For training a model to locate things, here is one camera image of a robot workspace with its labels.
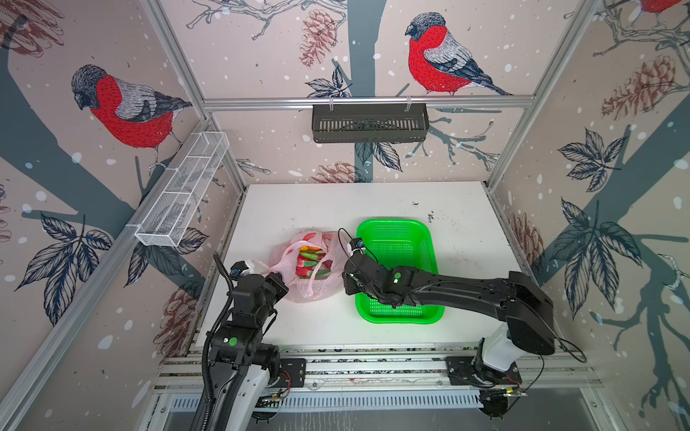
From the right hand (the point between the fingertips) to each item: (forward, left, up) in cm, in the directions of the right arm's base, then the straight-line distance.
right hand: (344, 271), depth 80 cm
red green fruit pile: (+7, +13, -4) cm, 15 cm away
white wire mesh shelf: (+16, +50, +18) cm, 55 cm away
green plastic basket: (+19, -19, -13) cm, 30 cm away
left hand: (-2, +16, +5) cm, 17 cm away
